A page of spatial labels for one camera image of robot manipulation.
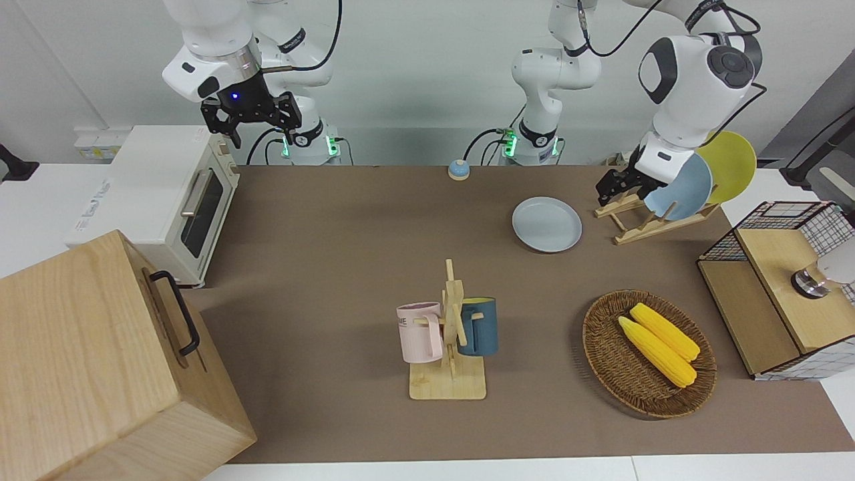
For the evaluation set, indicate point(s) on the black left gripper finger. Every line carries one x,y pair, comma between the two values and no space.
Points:
620,179
604,194

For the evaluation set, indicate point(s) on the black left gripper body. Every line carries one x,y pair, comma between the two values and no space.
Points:
638,184

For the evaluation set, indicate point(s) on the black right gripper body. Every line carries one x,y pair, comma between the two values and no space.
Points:
247,103

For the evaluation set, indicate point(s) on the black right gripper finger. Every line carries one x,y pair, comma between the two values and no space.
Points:
220,120
288,112

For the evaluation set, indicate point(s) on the gray plate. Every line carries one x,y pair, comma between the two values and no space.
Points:
546,225

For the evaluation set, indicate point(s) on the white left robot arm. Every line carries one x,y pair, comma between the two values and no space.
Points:
688,87

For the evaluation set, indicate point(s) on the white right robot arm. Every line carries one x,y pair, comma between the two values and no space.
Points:
214,47

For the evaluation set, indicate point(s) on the light blue plate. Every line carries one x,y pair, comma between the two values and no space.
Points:
685,187

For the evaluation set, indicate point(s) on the wooden plate rack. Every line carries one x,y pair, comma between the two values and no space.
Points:
641,230

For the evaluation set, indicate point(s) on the yellow plate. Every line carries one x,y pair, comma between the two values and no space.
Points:
735,164

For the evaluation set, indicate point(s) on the white toaster oven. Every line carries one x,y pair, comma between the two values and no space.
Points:
147,194

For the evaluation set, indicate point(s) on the blue service bell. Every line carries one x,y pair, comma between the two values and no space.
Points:
459,170

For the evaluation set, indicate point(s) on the yellow corn cob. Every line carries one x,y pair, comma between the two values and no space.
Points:
658,354
668,334

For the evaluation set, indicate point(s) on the brown table mat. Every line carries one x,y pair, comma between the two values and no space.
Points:
334,267

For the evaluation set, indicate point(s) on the brown wicker basket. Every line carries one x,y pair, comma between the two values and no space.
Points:
614,361

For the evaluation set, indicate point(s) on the dark blue mug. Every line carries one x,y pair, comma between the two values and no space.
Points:
482,331

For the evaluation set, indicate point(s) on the pink mug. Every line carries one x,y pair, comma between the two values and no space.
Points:
417,334

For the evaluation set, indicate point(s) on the wooden mug tree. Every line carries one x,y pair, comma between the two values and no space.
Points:
449,384

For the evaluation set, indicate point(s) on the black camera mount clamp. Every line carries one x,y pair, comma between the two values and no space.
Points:
811,157
15,166

